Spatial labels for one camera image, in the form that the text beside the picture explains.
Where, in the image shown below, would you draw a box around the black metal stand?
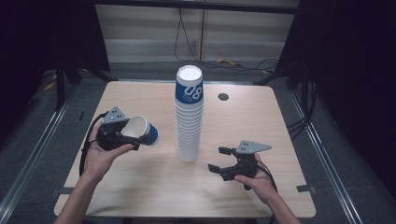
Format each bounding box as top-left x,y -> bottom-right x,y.
54,57 -> 118,110

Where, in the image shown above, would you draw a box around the metal floor rail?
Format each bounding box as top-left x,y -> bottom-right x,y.
0,83 -> 82,217
288,88 -> 363,224

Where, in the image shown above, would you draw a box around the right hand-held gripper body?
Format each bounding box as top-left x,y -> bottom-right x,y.
221,140 -> 273,182

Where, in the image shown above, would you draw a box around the bundle of black cables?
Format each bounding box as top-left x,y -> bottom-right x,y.
285,76 -> 319,142

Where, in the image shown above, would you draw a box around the stack of paper cups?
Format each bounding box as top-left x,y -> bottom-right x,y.
174,64 -> 205,162

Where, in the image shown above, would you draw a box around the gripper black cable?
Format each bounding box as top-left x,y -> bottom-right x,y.
256,160 -> 278,192
78,112 -> 108,178

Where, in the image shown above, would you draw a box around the person's left hand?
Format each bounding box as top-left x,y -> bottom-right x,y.
82,123 -> 134,183

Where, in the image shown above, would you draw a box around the blue white paper cup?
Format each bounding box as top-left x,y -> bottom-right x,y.
120,115 -> 160,147

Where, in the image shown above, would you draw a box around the yellow strip on floor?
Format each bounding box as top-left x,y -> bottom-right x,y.
217,58 -> 245,67
42,73 -> 58,92

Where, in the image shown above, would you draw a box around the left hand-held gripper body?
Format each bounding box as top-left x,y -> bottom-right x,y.
95,106 -> 132,152

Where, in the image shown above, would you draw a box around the black curtain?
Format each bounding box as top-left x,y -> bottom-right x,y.
275,0 -> 396,200
0,0 -> 111,147

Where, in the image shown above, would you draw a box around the black crossbar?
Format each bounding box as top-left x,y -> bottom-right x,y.
92,0 -> 301,15

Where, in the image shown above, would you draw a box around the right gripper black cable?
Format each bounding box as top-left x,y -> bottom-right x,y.
256,160 -> 278,192

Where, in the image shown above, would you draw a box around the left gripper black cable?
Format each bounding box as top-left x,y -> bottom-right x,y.
78,112 -> 108,178

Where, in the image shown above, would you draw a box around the person's right hand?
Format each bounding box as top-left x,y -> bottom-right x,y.
233,153 -> 278,205

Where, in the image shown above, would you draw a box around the black cable on floor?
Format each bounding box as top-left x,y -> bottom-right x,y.
199,57 -> 280,73

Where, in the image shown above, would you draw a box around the thin vertical pole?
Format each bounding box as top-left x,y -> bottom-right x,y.
200,8 -> 206,62

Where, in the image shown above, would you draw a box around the black hanging cable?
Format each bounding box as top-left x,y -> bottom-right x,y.
173,7 -> 204,63

